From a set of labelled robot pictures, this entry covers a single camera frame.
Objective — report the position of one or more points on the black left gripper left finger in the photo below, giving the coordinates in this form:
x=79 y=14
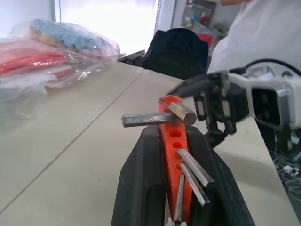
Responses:
x=138 y=169

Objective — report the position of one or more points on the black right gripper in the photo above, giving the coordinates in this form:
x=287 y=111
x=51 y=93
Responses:
x=231 y=101

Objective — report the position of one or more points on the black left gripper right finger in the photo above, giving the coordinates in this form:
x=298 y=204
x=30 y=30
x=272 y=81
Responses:
x=223 y=188

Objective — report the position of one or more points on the orange plastic hex key holder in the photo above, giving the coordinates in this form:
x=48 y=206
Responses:
x=172 y=143

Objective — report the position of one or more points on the large steel hex key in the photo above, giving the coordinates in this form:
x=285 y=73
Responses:
x=145 y=120

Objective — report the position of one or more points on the slim steel hex key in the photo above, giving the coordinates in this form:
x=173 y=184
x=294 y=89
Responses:
x=194 y=184

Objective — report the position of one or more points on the medium steel hex key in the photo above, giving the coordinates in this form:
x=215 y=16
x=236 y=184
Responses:
x=195 y=167

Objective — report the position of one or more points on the thin steel hex key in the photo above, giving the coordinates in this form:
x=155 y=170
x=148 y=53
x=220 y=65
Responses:
x=179 y=200

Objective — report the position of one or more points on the black bag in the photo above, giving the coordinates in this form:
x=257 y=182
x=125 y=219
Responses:
x=178 y=51

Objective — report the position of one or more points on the shelf with colourful items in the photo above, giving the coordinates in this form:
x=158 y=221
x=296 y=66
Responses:
x=200 y=18

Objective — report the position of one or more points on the person in white shirt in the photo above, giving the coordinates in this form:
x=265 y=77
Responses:
x=263 y=35

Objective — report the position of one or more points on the perforated metal shelf upright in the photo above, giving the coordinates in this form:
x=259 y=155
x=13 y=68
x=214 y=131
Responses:
x=158 y=14

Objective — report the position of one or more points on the clear plastic bag of cloths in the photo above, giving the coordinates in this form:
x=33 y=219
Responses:
x=47 y=54

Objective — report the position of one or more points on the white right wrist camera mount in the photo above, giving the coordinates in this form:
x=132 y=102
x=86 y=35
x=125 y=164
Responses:
x=265 y=91

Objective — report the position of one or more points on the black flat clamp bracket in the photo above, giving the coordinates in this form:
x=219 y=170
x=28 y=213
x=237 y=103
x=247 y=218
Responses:
x=132 y=56

